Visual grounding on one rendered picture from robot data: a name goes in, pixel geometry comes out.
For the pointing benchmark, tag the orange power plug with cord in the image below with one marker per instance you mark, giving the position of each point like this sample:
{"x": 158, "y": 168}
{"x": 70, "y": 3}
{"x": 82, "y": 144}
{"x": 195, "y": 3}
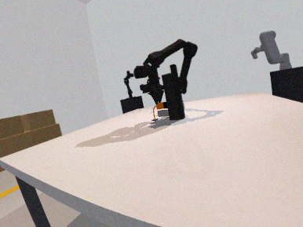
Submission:
{"x": 160, "y": 106}

